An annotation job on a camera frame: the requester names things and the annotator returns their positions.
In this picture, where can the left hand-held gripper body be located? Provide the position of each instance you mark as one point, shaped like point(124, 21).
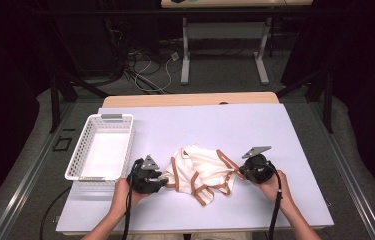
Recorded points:
point(143, 181)

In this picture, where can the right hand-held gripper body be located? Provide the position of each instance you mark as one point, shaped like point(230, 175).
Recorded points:
point(261, 170)

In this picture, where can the cream baby bodysuit brown trim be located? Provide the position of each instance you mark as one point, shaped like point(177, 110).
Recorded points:
point(201, 166)

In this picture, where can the person's right hand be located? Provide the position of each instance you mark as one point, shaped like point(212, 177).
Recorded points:
point(278, 190)

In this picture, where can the person's left hand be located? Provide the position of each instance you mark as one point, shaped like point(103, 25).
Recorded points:
point(121, 200)

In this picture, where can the white perforated plastic basket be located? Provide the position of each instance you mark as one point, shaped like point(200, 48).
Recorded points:
point(105, 153)

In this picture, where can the light wooden table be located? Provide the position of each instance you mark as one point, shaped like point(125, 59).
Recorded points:
point(191, 99)

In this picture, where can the black metal stand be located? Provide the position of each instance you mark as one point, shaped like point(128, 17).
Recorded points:
point(54, 106)
point(327, 103)

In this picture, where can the white power adapter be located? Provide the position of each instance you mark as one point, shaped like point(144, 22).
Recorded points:
point(175, 56)

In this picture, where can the white-legged background desk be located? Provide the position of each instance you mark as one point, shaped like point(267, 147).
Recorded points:
point(185, 50)

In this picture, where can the aluminium floor rail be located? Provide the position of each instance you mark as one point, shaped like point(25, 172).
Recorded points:
point(25, 186)
point(348, 180)

